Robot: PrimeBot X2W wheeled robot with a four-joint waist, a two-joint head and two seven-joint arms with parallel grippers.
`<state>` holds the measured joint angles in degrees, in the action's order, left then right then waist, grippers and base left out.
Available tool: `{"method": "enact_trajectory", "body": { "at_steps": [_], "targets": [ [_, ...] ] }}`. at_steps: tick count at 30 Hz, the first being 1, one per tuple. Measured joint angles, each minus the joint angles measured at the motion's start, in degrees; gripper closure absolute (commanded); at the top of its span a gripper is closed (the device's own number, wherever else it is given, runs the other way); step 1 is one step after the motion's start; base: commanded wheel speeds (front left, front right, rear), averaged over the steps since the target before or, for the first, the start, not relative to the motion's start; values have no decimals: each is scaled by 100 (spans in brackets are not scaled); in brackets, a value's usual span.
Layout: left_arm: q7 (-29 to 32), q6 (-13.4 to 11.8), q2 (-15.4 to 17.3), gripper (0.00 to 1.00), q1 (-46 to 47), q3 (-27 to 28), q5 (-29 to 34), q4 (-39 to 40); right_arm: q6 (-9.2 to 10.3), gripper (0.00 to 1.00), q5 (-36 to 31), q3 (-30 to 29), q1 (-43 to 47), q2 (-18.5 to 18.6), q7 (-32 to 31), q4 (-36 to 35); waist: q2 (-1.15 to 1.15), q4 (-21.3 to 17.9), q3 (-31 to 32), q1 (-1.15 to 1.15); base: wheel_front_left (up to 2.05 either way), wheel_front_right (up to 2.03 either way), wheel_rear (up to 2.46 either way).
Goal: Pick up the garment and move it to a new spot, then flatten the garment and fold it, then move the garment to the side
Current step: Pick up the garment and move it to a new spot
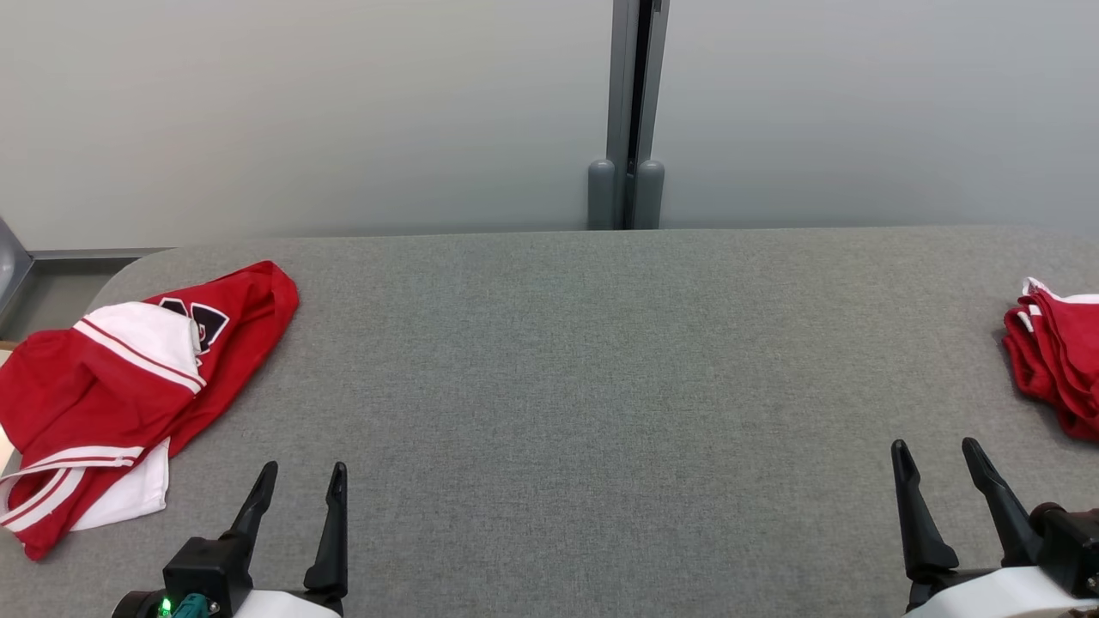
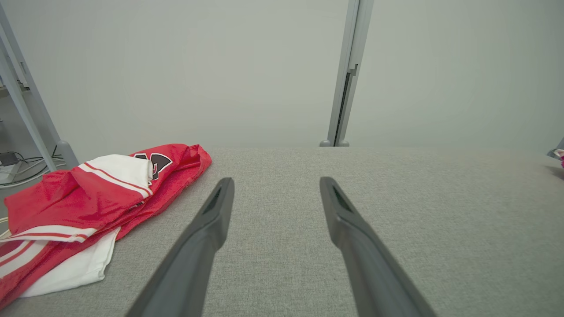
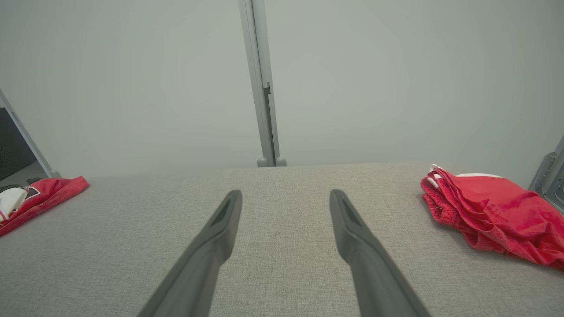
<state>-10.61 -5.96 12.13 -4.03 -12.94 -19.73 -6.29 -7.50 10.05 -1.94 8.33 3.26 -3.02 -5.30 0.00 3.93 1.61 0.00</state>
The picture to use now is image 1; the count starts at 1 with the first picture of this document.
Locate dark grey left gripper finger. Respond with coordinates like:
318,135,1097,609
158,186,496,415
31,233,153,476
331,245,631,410
303,461,349,600
230,460,280,544

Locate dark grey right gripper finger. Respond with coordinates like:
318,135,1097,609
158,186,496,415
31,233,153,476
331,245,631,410
961,437,1042,568
890,439,960,585

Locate grey partition post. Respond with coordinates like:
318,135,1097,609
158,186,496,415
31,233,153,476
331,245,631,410
587,0,671,231

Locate grey metal frame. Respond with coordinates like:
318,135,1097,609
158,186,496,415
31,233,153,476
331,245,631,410
0,215,35,329

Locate red shorts with white stripes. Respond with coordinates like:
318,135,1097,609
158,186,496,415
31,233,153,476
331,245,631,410
1003,277,1099,444

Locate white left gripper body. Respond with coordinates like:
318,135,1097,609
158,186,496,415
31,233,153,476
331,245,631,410
228,589,345,618

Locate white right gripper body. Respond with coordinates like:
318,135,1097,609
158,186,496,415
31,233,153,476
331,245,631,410
903,566,1099,618

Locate red and white basketball jersey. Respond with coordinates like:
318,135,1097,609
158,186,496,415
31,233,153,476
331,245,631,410
0,261,300,560

